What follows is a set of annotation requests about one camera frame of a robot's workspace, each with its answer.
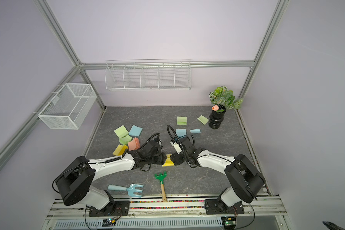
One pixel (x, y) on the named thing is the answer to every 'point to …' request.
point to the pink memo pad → (134, 144)
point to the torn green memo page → (203, 120)
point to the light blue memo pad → (135, 131)
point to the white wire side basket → (67, 107)
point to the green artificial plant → (222, 97)
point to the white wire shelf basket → (147, 74)
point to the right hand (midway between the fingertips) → (175, 153)
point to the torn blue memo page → (195, 131)
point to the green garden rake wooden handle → (161, 178)
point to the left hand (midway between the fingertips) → (163, 158)
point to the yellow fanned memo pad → (120, 150)
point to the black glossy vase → (215, 118)
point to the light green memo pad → (121, 131)
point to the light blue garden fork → (131, 189)
